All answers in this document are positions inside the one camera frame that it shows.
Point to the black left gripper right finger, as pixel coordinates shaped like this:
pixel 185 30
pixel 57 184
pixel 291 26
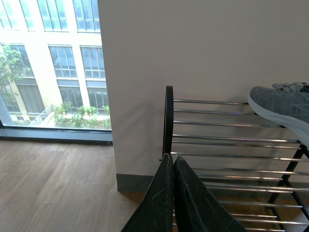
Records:
pixel 196 208

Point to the black metal shoe rack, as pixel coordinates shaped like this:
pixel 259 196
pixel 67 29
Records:
pixel 258 170

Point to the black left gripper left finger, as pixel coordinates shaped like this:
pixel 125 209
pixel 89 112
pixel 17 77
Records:
pixel 155 212

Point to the grey knit sneaker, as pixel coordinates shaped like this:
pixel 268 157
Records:
pixel 285 104

